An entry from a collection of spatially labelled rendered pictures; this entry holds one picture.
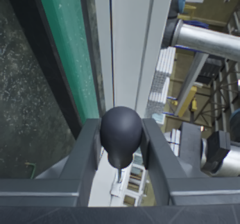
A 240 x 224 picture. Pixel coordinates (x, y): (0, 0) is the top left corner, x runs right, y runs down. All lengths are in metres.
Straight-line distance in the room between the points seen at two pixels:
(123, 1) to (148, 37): 0.05
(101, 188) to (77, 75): 0.21
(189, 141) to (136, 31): 0.32
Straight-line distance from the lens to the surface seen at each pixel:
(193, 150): 0.45
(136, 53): 0.23
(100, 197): 0.32
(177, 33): 0.99
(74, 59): 0.16
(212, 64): 4.68
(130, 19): 0.21
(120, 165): 0.18
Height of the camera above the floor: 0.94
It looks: 9 degrees down
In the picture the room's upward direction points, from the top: 104 degrees clockwise
